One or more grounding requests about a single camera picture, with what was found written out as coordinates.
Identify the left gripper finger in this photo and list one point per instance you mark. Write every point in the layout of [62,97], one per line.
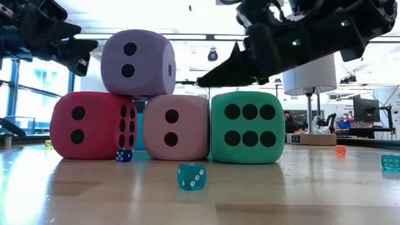
[47,28]
[72,56]

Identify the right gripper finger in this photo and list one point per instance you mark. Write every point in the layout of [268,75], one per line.
[234,73]

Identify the large green foam die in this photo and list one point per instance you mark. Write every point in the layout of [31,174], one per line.
[250,125]

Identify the large purple foam die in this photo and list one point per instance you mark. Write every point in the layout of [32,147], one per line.
[143,65]

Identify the large pink foam die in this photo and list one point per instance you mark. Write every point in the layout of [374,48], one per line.
[187,131]

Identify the large red foam die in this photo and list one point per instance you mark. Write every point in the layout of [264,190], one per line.
[93,128]

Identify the small yellow-green translucent die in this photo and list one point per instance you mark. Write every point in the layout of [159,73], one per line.
[48,144]

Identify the teal plastic tray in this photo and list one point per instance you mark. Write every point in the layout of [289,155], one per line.
[139,131]

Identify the small teal translucent die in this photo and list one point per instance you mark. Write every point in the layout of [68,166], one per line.
[191,177]
[391,162]

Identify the small blue translucent die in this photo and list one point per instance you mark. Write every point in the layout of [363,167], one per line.
[124,155]

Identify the small orange translucent die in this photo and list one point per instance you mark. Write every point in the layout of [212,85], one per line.
[340,150]

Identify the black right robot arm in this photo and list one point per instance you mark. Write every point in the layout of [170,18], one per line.
[381,15]

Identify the white shade wooden base lamp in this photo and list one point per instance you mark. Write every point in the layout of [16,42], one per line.
[309,78]

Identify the person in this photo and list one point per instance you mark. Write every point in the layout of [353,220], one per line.
[289,120]

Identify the black computer monitor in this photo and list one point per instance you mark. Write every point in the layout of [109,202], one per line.
[365,109]

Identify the blue storage box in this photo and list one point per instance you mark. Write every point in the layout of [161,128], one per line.
[343,125]

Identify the black ceiling camera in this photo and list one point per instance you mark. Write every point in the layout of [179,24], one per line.
[212,56]

